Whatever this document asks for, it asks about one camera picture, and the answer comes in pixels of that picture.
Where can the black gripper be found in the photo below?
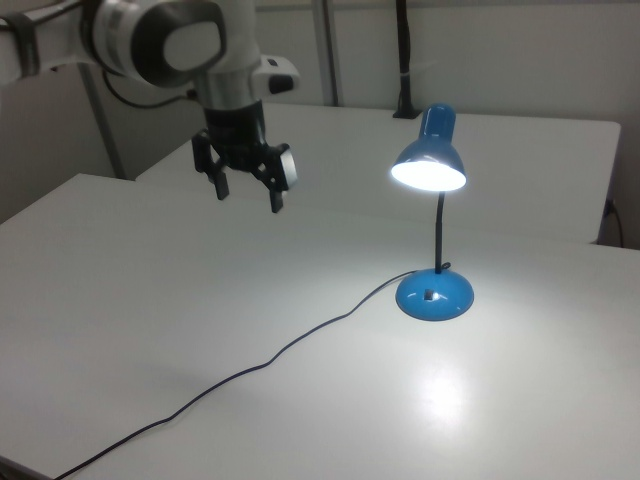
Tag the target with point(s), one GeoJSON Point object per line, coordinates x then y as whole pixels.
{"type": "Point", "coordinates": [237, 135]}

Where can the blue gooseneck desk lamp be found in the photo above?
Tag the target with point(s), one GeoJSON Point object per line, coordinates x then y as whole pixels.
{"type": "Point", "coordinates": [433, 298]}

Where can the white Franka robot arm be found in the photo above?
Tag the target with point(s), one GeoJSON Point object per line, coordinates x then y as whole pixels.
{"type": "Point", "coordinates": [150, 40]}

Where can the black clamp-mounted pole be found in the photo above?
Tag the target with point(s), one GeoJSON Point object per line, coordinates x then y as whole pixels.
{"type": "Point", "coordinates": [404, 50]}

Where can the grey metal frame post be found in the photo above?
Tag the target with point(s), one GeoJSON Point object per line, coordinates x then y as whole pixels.
{"type": "Point", "coordinates": [102, 125]}
{"type": "Point", "coordinates": [327, 50]}

